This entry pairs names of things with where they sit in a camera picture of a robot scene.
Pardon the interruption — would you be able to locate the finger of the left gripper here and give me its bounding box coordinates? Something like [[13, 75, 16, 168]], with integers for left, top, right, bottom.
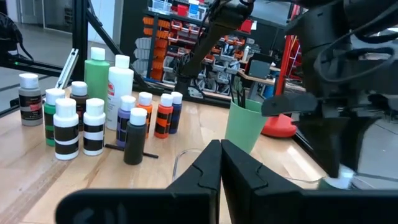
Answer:
[[341, 93, 398, 177], [261, 93, 342, 178]]

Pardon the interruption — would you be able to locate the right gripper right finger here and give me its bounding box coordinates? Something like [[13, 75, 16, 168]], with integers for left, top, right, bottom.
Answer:
[[221, 139, 398, 224]]

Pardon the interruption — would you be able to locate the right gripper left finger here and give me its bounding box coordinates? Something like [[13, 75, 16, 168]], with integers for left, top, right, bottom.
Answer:
[[55, 139, 223, 224]]

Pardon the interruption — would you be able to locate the dark green paint bottle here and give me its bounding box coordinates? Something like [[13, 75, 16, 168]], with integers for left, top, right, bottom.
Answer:
[[317, 164, 355, 191]]

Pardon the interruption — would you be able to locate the black paint bottle white cap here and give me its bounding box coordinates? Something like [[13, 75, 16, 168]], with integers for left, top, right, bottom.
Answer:
[[123, 107, 148, 166]]

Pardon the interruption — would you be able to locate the red paint bottle white cap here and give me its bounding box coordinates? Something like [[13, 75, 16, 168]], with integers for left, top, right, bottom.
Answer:
[[154, 93, 174, 139]]

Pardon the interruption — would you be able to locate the purple paint bottle white cap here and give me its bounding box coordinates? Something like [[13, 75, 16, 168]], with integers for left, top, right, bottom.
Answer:
[[116, 95, 137, 149]]

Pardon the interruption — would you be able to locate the blue paint bottle white cap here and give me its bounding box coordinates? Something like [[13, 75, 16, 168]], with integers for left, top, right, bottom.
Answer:
[[169, 91, 183, 135]]

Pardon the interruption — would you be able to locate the orange paint bottle white cap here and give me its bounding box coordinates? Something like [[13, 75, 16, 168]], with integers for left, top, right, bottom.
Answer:
[[136, 91, 154, 139]]

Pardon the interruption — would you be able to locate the green paint bottle white cap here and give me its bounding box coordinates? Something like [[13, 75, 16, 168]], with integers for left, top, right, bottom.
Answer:
[[43, 88, 66, 147]]

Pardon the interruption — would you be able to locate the large white paint bottle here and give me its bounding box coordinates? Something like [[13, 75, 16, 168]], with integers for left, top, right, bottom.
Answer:
[[105, 54, 135, 131]]

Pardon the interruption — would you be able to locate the brown paint bottle white cap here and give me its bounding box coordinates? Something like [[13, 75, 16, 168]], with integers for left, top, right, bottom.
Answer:
[[70, 80, 90, 132]]

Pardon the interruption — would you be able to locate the large green paint bottle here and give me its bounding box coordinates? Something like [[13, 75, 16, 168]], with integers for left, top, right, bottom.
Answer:
[[83, 46, 111, 106]]

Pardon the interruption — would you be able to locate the red desk lamp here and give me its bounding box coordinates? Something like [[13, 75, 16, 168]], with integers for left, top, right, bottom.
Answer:
[[260, 32, 304, 139]]

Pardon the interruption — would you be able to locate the grey box device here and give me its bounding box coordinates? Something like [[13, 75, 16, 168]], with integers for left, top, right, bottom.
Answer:
[[247, 52, 275, 80]]

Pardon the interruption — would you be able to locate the light green plastic cup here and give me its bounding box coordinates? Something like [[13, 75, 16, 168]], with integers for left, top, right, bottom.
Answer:
[[224, 98, 269, 155]]

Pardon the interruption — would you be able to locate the long wooden workbench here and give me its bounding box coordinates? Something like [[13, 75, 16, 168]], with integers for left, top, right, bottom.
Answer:
[[236, 70, 307, 94]]

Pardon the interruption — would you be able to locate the silver aluminium bar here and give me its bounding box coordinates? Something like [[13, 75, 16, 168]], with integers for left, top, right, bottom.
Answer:
[[55, 47, 80, 90]]

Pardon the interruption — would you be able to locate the parts bin shelf rack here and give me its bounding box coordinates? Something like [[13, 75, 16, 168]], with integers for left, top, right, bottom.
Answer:
[[133, 0, 282, 96]]

